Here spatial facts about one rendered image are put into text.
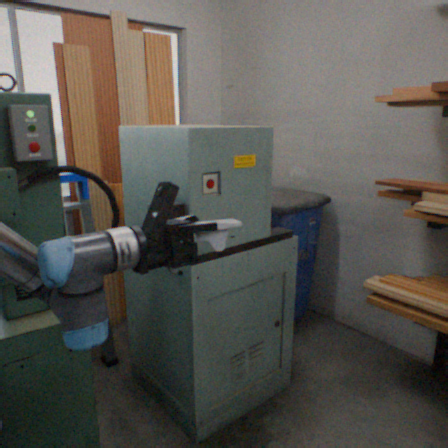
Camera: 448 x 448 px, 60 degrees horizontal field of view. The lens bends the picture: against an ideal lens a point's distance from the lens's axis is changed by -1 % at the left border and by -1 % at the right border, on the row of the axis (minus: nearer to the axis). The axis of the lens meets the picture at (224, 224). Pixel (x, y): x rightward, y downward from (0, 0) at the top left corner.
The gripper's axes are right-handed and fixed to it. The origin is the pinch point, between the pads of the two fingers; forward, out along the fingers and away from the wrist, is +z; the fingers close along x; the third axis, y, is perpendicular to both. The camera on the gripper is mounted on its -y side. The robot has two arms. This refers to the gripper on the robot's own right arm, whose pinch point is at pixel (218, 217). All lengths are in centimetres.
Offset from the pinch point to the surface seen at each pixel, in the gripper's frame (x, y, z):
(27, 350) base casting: -66, 41, -30
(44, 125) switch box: -61, -27, -16
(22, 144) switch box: -62, -22, -23
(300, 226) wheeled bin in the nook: -99, 33, 139
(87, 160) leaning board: -201, -21, 45
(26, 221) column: -71, 2, -23
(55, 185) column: -69, -9, -13
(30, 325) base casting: -69, 35, -27
